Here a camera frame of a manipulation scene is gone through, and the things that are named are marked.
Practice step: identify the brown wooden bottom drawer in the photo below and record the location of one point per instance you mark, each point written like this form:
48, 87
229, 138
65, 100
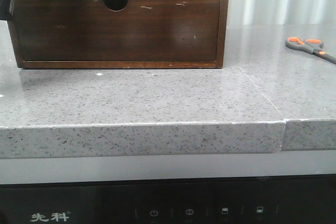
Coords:
145, 30

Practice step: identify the grey and orange scissors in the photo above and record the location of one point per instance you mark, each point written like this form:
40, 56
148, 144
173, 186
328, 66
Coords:
310, 46

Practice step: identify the dark brown wooden drawer cabinet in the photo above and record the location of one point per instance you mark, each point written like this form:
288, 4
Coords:
223, 11

